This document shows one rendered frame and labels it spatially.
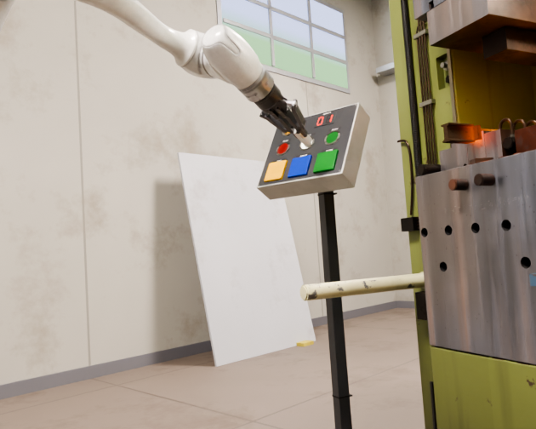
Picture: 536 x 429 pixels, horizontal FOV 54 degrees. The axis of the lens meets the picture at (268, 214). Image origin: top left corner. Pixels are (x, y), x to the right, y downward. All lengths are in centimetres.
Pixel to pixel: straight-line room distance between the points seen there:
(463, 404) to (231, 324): 253
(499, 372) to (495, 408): 9
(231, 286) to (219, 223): 47
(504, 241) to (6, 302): 286
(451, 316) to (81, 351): 272
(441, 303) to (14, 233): 268
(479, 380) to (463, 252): 30
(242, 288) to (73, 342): 120
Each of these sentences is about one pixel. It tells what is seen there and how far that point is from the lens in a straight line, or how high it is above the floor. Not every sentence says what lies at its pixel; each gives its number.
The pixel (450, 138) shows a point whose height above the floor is 98.
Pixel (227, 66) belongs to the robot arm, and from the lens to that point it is 134.
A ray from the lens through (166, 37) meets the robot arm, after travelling 142.
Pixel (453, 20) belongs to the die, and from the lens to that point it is 151.
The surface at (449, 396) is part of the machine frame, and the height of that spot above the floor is 35.
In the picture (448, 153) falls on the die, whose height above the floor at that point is 97.
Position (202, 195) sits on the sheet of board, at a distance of 387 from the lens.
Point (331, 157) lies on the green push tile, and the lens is 163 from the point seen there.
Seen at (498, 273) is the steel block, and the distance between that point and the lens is 128.
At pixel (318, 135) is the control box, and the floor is 111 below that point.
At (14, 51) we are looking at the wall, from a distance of 375.
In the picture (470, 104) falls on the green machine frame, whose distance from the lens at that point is 170.
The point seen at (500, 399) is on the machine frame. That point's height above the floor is 38.
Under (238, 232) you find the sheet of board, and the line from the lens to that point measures 398.
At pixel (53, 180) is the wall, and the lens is 362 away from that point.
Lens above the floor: 74
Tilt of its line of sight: 4 degrees up
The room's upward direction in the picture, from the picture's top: 4 degrees counter-clockwise
